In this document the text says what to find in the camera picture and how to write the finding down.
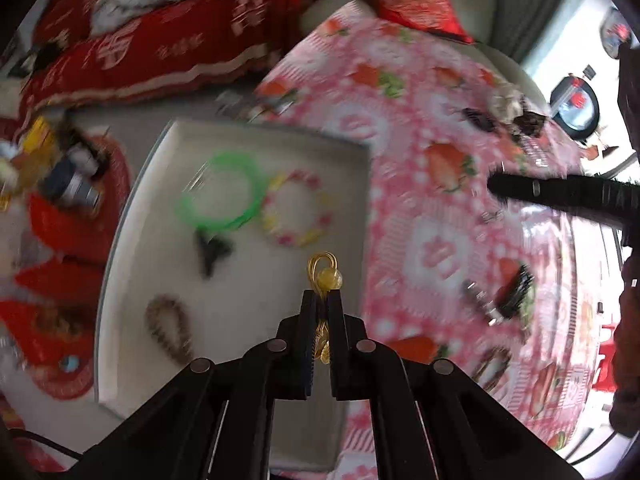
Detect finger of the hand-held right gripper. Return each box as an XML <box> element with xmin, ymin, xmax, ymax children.
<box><xmin>486</xmin><ymin>173</ymin><xmax>624</xmax><ymax>229</ymax></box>

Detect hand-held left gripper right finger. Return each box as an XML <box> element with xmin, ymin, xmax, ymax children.
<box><xmin>326</xmin><ymin>293</ymin><xmax>583</xmax><ymax>480</ymax></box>

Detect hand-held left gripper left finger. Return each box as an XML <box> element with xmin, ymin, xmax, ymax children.
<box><xmin>65</xmin><ymin>290</ymin><xmax>322</xmax><ymax>480</ymax></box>

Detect gold bead bracelet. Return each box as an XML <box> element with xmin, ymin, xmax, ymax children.
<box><xmin>305</xmin><ymin>252</ymin><xmax>347</xmax><ymax>367</ymax></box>

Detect white shallow tray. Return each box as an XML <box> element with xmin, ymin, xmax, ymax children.
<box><xmin>94</xmin><ymin>118</ymin><xmax>374</xmax><ymax>472</ymax></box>

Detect pastel bead bracelet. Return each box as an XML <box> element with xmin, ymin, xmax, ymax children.
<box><xmin>259</xmin><ymin>169</ymin><xmax>336</xmax><ymax>249</ymax></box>

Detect small black hair clip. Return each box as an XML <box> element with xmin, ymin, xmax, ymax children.
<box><xmin>194</xmin><ymin>230</ymin><xmax>236</xmax><ymax>279</ymax></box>

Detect brown beaded hair tie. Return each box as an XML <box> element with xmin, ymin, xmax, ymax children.
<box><xmin>144</xmin><ymin>294</ymin><xmax>196</xmax><ymax>365</ymax></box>

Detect green plastic bracelet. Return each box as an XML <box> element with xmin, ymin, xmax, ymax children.
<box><xmin>174</xmin><ymin>153</ymin><xmax>269</xmax><ymax>232</ymax></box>

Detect person's right forearm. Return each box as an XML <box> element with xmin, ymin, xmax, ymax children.
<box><xmin>609</xmin><ymin>280</ymin><xmax>640</xmax><ymax>437</ymax></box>

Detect leopard print scrunchie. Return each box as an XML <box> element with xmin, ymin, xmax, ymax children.
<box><xmin>509</xmin><ymin>109</ymin><xmax>549</xmax><ymax>139</ymax></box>

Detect round decorative plate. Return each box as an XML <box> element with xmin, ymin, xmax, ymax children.
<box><xmin>599</xmin><ymin>6</ymin><xmax>633</xmax><ymax>59</ymax></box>

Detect white scrunchie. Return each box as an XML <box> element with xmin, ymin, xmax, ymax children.
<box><xmin>486</xmin><ymin>84</ymin><xmax>524</xmax><ymax>122</ymax></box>

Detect black beaded hair clip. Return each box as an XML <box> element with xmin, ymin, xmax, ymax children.
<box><xmin>494</xmin><ymin>264</ymin><xmax>537</xmax><ymax>322</ymax></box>

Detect silver star hairpin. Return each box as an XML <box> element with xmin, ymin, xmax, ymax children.
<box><xmin>462</xmin><ymin>281</ymin><xmax>504</xmax><ymax>327</ymax></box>

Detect pink strawberry tablecloth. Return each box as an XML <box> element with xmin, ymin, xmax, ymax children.
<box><xmin>254</xmin><ymin>2</ymin><xmax>603</xmax><ymax>480</ymax></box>

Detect grey-green armchair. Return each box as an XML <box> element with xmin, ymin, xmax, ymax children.
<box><xmin>299</xmin><ymin>0</ymin><xmax>553</xmax><ymax>107</ymax></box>

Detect red plastic chair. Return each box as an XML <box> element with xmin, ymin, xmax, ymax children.
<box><xmin>596</xmin><ymin>325</ymin><xmax>619</xmax><ymax>397</ymax></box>

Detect red embroidered cushion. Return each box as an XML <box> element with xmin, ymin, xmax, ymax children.
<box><xmin>356</xmin><ymin>0</ymin><xmax>477</xmax><ymax>45</ymax></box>

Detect metal tablecloth clamp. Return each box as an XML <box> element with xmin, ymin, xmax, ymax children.
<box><xmin>249</xmin><ymin>89</ymin><xmax>298</xmax><ymax>118</ymax></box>

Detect red bag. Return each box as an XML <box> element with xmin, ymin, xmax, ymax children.
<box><xmin>26</xmin><ymin>139</ymin><xmax>132</xmax><ymax>263</ymax></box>

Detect grey blue bottle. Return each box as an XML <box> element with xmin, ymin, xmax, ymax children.
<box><xmin>39</xmin><ymin>156</ymin><xmax>102</xmax><ymax>212</ymax></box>

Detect red printed blanket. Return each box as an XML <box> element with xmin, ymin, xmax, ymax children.
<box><xmin>22</xmin><ymin>0</ymin><xmax>322</xmax><ymax>112</ymax></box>

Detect yellow packet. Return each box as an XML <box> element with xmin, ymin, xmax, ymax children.
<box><xmin>19</xmin><ymin>116</ymin><xmax>57</xmax><ymax>162</ymax></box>

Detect clear crystal bead bracelet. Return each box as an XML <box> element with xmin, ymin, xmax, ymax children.
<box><xmin>519</xmin><ymin>139</ymin><xmax>552</xmax><ymax>167</ymax></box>

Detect black spiral hair tie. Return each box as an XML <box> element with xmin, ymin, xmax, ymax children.
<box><xmin>461</xmin><ymin>106</ymin><xmax>497</xmax><ymax>134</ymax></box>

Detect braided beige bracelet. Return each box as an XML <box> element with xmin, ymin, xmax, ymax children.
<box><xmin>471</xmin><ymin>346</ymin><xmax>514</xmax><ymax>394</ymax></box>

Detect black cable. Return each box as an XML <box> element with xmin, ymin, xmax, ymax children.
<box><xmin>0</xmin><ymin>426</ymin><xmax>83</xmax><ymax>462</ymax></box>

